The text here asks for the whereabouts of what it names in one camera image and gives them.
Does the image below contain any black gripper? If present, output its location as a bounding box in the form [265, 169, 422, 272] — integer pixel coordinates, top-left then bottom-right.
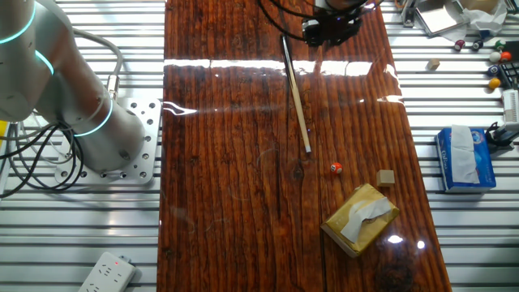
[301, 10, 364, 48]

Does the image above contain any wooden pool cue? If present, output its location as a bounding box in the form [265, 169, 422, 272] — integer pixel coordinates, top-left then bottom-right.
[280, 34, 313, 154]

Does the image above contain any silver metal plate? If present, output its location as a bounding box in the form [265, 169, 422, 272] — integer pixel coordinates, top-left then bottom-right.
[400, 0, 461, 38]

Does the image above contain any crumpled white paper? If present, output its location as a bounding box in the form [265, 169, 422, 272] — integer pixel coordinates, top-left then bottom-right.
[444, 0, 509, 42]

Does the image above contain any black keyboard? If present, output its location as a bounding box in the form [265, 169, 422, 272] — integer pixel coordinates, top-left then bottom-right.
[497, 60, 519, 91]

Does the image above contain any gold tissue pack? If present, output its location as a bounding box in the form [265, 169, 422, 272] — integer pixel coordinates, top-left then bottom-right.
[320, 182, 401, 260]

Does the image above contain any blue tissue pack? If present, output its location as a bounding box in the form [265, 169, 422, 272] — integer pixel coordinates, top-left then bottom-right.
[434, 124, 498, 194]

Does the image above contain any white power strip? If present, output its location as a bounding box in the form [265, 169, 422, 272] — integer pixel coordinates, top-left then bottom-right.
[77, 251, 138, 292]

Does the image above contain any black cable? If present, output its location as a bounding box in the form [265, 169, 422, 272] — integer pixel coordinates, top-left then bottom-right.
[267, 0, 386, 21]
[256, 0, 309, 42]
[0, 121, 80, 191]
[0, 120, 85, 200]

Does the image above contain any silver finned camera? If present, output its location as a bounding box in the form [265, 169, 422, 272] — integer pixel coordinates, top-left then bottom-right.
[501, 88, 519, 131]

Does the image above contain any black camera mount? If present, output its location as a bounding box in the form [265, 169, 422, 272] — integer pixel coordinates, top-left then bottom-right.
[484, 121, 519, 148]

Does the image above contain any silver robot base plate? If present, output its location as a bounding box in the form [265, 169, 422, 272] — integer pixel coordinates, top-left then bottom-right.
[54, 97, 163, 187]

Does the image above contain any thick grey cable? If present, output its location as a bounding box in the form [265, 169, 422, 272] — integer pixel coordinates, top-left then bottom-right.
[71, 28, 125, 102]

